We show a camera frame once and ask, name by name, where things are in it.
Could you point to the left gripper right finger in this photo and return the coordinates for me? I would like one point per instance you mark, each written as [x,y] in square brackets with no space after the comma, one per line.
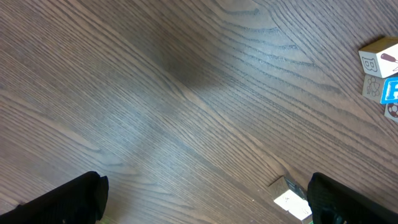
[334,203]

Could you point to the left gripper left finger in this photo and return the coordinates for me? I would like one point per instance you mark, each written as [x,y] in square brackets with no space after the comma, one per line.
[80,201]

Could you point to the blue top block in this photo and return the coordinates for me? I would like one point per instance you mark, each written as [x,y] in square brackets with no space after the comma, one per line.
[373,87]

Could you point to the white block green side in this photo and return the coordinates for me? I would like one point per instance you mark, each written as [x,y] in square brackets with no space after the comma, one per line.
[290,197]

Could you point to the white tool picture block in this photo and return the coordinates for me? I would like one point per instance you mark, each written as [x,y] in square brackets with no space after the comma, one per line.
[379,58]

